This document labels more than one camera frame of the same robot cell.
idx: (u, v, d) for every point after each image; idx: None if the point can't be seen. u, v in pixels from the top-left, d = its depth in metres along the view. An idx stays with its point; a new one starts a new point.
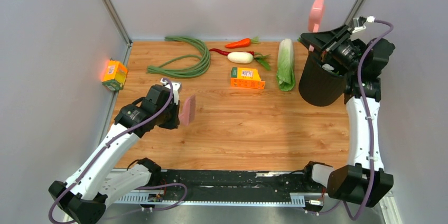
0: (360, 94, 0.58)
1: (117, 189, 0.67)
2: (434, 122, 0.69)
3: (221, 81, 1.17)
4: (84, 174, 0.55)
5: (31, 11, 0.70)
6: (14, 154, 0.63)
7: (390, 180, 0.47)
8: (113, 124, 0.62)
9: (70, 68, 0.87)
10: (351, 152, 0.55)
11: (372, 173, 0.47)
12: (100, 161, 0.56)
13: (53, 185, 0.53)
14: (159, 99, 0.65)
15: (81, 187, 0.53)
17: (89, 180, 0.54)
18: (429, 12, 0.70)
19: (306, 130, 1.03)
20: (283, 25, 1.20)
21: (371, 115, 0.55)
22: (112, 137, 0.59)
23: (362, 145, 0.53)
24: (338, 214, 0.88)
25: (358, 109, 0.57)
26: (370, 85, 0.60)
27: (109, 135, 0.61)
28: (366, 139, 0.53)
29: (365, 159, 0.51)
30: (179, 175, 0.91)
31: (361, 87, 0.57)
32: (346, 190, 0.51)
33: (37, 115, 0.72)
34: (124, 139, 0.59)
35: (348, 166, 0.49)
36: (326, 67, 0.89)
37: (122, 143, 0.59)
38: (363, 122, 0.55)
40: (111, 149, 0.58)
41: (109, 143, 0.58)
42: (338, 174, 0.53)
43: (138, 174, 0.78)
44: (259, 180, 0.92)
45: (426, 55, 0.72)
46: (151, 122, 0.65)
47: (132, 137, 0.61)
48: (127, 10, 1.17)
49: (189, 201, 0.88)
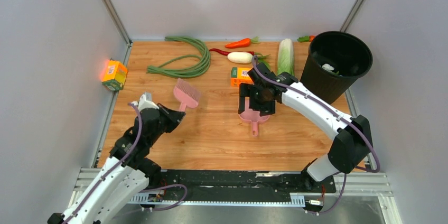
0: (283, 87, 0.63)
1: (111, 210, 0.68)
2: (434, 122, 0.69)
3: (221, 81, 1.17)
4: (81, 206, 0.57)
5: (31, 11, 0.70)
6: (14, 153, 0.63)
7: (365, 120, 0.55)
8: (109, 157, 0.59)
9: (71, 68, 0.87)
10: (326, 128, 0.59)
11: (353, 126, 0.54)
12: (95, 193, 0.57)
13: (52, 217, 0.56)
14: (145, 127, 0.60)
15: (77, 219, 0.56)
17: (85, 213, 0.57)
18: (429, 11, 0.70)
19: (306, 130, 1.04)
20: (283, 25, 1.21)
21: (306, 93, 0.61)
22: (106, 170, 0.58)
23: (326, 115, 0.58)
24: (338, 214, 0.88)
25: (295, 96, 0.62)
26: (282, 77, 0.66)
27: (104, 167, 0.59)
28: (323, 109, 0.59)
29: (337, 121, 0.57)
30: (179, 175, 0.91)
31: (278, 84, 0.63)
32: (353, 160, 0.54)
33: (38, 115, 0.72)
34: (118, 171, 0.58)
35: (339, 138, 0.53)
36: (326, 67, 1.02)
37: (117, 176, 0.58)
38: (309, 102, 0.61)
40: (106, 183, 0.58)
41: (104, 177, 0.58)
42: (335, 152, 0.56)
43: (133, 184, 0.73)
44: (259, 180, 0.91)
45: (426, 55, 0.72)
46: (143, 151, 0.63)
47: (125, 169, 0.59)
48: (127, 10, 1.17)
49: (189, 201, 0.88)
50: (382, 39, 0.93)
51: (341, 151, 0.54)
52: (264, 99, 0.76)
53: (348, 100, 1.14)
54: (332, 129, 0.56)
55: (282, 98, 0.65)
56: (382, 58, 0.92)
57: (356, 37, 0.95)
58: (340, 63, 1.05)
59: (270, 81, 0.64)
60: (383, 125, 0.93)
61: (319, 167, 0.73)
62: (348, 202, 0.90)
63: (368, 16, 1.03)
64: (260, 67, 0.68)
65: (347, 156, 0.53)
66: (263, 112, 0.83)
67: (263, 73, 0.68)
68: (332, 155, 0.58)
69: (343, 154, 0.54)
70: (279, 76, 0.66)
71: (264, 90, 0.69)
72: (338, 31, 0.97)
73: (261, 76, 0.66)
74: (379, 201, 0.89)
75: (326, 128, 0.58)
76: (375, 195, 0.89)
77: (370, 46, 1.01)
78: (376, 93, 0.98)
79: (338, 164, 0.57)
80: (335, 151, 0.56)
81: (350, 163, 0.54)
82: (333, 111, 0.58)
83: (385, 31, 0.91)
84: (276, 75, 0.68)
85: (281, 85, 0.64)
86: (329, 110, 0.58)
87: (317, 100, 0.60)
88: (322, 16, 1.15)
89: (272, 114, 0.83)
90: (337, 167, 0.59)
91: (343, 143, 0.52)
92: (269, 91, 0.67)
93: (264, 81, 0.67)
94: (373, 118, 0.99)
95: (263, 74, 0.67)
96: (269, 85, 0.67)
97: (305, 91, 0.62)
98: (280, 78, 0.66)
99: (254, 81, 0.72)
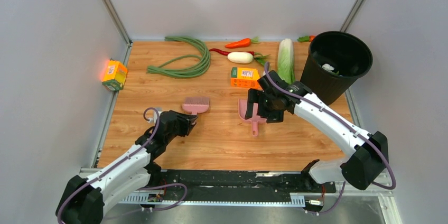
0: (297, 98, 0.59)
1: (114, 196, 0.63)
2: (434, 122, 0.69)
3: (221, 81, 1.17)
4: (106, 173, 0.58)
5: (31, 10, 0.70)
6: (14, 152, 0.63)
7: (383, 137, 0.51)
8: (134, 144, 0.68)
9: (70, 68, 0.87)
10: (341, 142, 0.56)
11: (371, 143, 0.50)
12: (120, 167, 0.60)
13: (75, 177, 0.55)
14: (165, 126, 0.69)
15: (101, 183, 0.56)
17: (109, 180, 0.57)
18: (429, 11, 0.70)
19: (306, 130, 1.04)
20: (283, 25, 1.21)
21: (321, 106, 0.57)
22: (133, 151, 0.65)
23: (342, 130, 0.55)
24: (338, 214, 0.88)
25: (309, 108, 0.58)
26: (296, 87, 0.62)
27: (129, 151, 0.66)
28: (338, 123, 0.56)
29: (355, 138, 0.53)
30: (179, 175, 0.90)
31: (292, 94, 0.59)
32: (370, 178, 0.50)
33: (38, 115, 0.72)
34: (143, 154, 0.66)
35: (356, 155, 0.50)
36: (326, 67, 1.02)
37: (140, 158, 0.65)
38: (324, 115, 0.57)
40: (131, 161, 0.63)
41: (130, 156, 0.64)
42: (350, 168, 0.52)
43: (137, 177, 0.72)
44: (259, 180, 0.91)
45: (426, 55, 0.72)
46: (161, 147, 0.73)
47: (147, 156, 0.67)
48: (127, 10, 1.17)
49: (189, 201, 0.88)
50: (382, 39, 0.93)
51: (357, 168, 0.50)
52: (274, 108, 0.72)
53: (348, 100, 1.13)
54: (348, 146, 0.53)
55: (295, 109, 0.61)
56: (382, 58, 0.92)
57: (356, 37, 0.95)
58: (340, 63, 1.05)
59: (282, 91, 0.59)
60: (383, 125, 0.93)
61: (323, 172, 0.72)
62: (348, 202, 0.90)
63: (368, 16, 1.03)
64: (271, 75, 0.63)
65: (363, 173, 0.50)
66: (270, 119, 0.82)
67: (275, 82, 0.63)
68: (346, 170, 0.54)
69: (360, 171, 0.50)
70: (291, 85, 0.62)
71: (276, 99, 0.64)
72: (338, 31, 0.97)
73: (273, 85, 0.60)
74: (379, 201, 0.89)
75: (342, 142, 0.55)
76: (375, 195, 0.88)
77: (370, 46, 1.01)
78: (376, 93, 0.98)
79: (354, 179, 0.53)
80: (350, 167, 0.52)
81: (365, 180, 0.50)
82: (349, 126, 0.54)
83: (385, 31, 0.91)
84: (288, 84, 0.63)
85: (295, 96, 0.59)
86: (345, 124, 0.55)
87: (332, 113, 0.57)
88: (322, 16, 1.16)
89: (280, 122, 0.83)
90: (352, 183, 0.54)
91: (359, 160, 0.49)
92: (281, 101, 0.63)
93: (275, 90, 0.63)
94: (373, 118, 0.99)
95: (275, 82, 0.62)
96: (281, 95, 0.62)
97: (320, 103, 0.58)
98: (292, 88, 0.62)
99: (265, 89, 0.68)
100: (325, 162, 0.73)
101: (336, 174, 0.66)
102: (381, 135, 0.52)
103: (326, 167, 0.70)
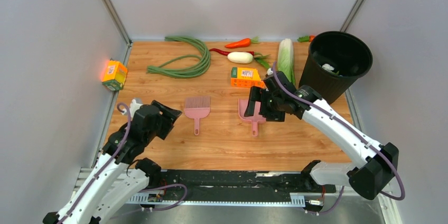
0: (306, 104, 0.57)
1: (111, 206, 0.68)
2: (434, 122, 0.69)
3: (221, 81, 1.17)
4: (75, 205, 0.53)
5: (31, 11, 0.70)
6: (14, 152, 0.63)
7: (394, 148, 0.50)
8: (101, 155, 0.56)
9: (70, 68, 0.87)
10: (350, 152, 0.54)
11: (382, 155, 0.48)
12: (90, 193, 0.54)
13: (46, 217, 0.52)
14: (145, 120, 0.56)
15: (73, 219, 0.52)
17: (81, 212, 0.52)
18: (429, 11, 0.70)
19: (306, 130, 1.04)
20: (283, 25, 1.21)
21: (332, 114, 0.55)
22: (100, 167, 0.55)
23: (353, 141, 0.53)
24: (338, 214, 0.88)
25: (319, 115, 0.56)
26: (305, 92, 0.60)
27: (98, 165, 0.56)
28: (350, 134, 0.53)
29: (366, 149, 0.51)
30: (179, 175, 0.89)
31: (300, 99, 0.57)
32: (375, 186, 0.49)
33: (38, 115, 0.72)
34: (112, 168, 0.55)
35: (367, 167, 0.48)
36: (326, 67, 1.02)
37: (110, 174, 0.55)
38: (334, 123, 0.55)
40: (101, 181, 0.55)
41: (97, 175, 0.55)
42: (358, 178, 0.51)
43: (134, 182, 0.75)
44: (258, 180, 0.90)
45: (426, 55, 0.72)
46: (140, 147, 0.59)
47: (120, 166, 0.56)
48: (127, 11, 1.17)
49: (189, 201, 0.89)
50: (382, 39, 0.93)
51: (366, 179, 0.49)
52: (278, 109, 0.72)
53: (349, 100, 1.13)
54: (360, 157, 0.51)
55: (303, 115, 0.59)
56: (382, 58, 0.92)
57: (356, 37, 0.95)
58: (340, 63, 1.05)
59: (292, 96, 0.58)
60: (384, 125, 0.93)
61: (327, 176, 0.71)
62: (348, 203, 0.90)
63: (368, 16, 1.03)
64: (280, 77, 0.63)
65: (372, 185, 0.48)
66: (271, 118, 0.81)
67: (283, 84, 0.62)
68: (352, 179, 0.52)
69: (369, 183, 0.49)
70: (300, 90, 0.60)
71: (283, 103, 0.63)
72: (338, 31, 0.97)
73: (282, 88, 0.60)
74: (379, 201, 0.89)
75: (352, 153, 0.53)
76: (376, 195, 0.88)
77: (370, 47, 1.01)
78: (376, 93, 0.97)
79: (361, 189, 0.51)
80: (358, 177, 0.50)
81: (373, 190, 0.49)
82: (360, 136, 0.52)
83: (385, 31, 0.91)
84: (296, 89, 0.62)
85: (304, 102, 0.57)
86: (355, 134, 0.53)
87: (343, 122, 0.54)
88: (322, 16, 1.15)
89: (281, 122, 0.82)
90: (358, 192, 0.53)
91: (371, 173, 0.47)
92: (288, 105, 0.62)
93: (283, 92, 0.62)
94: (373, 118, 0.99)
95: (283, 85, 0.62)
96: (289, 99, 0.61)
97: (330, 111, 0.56)
98: (301, 92, 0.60)
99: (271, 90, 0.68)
100: (328, 165, 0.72)
101: (341, 179, 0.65)
102: (392, 147, 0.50)
103: (330, 171, 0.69)
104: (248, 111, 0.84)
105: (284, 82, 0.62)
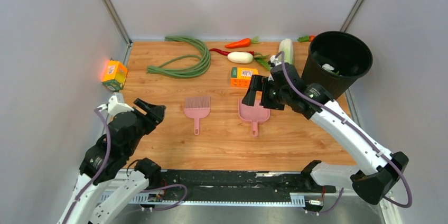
0: (317, 105, 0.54)
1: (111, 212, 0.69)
2: (434, 122, 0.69)
3: (221, 81, 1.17)
4: None
5: (31, 11, 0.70)
6: (15, 152, 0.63)
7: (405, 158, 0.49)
8: (78, 175, 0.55)
9: (70, 68, 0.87)
10: (358, 159, 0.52)
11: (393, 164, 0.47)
12: (74, 215, 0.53)
13: None
14: (120, 133, 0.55)
15: None
17: None
18: (429, 11, 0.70)
19: (306, 130, 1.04)
20: (284, 25, 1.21)
21: (345, 119, 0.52)
22: (79, 189, 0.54)
23: (364, 148, 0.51)
24: (338, 214, 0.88)
25: (331, 119, 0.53)
26: (315, 92, 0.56)
27: (78, 186, 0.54)
28: (362, 141, 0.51)
29: (377, 158, 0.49)
30: (179, 175, 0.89)
31: (312, 100, 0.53)
32: (385, 195, 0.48)
33: (38, 115, 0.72)
34: (92, 188, 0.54)
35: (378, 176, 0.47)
36: (326, 67, 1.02)
37: (91, 195, 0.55)
38: (345, 128, 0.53)
40: (82, 203, 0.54)
41: (78, 197, 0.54)
42: (364, 184, 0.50)
43: (133, 186, 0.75)
44: (258, 180, 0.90)
45: (426, 55, 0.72)
46: (118, 162, 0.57)
47: (99, 187, 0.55)
48: (127, 11, 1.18)
49: (189, 201, 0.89)
50: (382, 39, 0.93)
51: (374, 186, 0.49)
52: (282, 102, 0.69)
53: (349, 100, 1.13)
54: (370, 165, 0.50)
55: (313, 116, 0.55)
56: (382, 58, 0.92)
57: (356, 37, 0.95)
58: (340, 63, 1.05)
59: (302, 96, 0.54)
60: (384, 125, 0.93)
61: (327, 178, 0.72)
62: (348, 203, 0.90)
63: (368, 16, 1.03)
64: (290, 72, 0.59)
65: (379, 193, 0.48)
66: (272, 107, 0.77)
67: (292, 80, 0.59)
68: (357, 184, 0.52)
69: (375, 190, 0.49)
70: (310, 89, 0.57)
71: (290, 100, 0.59)
72: (338, 31, 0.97)
73: (291, 85, 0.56)
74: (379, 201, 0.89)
75: (361, 159, 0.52)
76: None
77: (370, 46, 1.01)
78: (376, 92, 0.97)
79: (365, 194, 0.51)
80: (366, 184, 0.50)
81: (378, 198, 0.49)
82: (372, 145, 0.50)
83: (385, 31, 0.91)
84: (306, 86, 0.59)
85: (315, 103, 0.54)
86: (368, 142, 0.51)
87: (356, 129, 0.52)
88: (322, 16, 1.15)
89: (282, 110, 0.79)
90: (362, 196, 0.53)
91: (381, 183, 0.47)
92: (296, 103, 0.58)
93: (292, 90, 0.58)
94: (373, 118, 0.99)
95: (292, 81, 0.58)
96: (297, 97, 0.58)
97: (342, 114, 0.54)
98: (311, 91, 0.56)
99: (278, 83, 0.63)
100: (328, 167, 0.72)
101: (341, 180, 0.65)
102: (403, 157, 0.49)
103: (330, 174, 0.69)
104: (243, 100, 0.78)
105: (294, 78, 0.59)
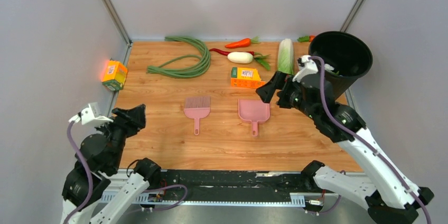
0: (351, 134, 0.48)
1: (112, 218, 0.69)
2: (434, 121, 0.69)
3: (221, 81, 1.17)
4: None
5: (31, 10, 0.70)
6: (15, 151, 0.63)
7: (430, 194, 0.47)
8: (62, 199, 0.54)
9: (70, 67, 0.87)
10: (383, 189, 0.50)
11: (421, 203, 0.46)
12: None
13: None
14: (92, 160, 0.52)
15: None
17: None
18: (429, 10, 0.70)
19: (306, 130, 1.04)
20: (283, 26, 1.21)
21: (378, 151, 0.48)
22: (65, 216, 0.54)
23: (393, 183, 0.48)
24: (338, 214, 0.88)
25: (363, 150, 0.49)
26: (348, 117, 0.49)
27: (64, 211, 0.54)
28: (391, 175, 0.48)
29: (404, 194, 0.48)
30: (179, 175, 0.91)
31: (348, 130, 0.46)
32: None
33: (38, 115, 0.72)
34: (77, 214, 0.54)
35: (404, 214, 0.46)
36: (326, 67, 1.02)
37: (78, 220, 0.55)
38: (376, 160, 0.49)
40: None
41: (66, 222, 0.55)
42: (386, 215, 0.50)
43: (133, 189, 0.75)
44: (258, 180, 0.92)
45: (426, 54, 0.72)
46: (102, 185, 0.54)
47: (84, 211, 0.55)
48: (127, 11, 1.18)
49: (189, 201, 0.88)
50: (382, 39, 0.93)
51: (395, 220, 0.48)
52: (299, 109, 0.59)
53: (349, 100, 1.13)
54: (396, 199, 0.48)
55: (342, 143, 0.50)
56: (382, 58, 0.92)
57: (356, 37, 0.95)
58: (340, 63, 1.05)
59: (338, 124, 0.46)
60: (384, 125, 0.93)
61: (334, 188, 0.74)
62: (348, 203, 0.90)
63: (368, 16, 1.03)
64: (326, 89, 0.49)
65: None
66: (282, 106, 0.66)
67: (326, 99, 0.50)
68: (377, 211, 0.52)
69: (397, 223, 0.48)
70: (343, 112, 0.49)
71: (316, 117, 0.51)
72: (338, 31, 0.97)
73: (326, 109, 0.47)
74: None
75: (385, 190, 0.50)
76: None
77: (370, 46, 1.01)
78: (376, 92, 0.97)
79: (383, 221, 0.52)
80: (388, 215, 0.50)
81: None
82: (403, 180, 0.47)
83: (385, 31, 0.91)
84: (338, 108, 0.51)
85: (350, 133, 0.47)
86: (398, 177, 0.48)
87: (388, 162, 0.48)
88: (322, 16, 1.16)
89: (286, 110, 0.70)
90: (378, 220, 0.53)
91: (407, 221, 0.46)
92: (324, 124, 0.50)
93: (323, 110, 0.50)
94: (373, 118, 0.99)
95: (326, 101, 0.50)
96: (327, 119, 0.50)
97: (374, 145, 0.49)
98: (343, 116, 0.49)
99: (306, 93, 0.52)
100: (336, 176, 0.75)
101: (350, 194, 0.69)
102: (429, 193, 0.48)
103: (341, 186, 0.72)
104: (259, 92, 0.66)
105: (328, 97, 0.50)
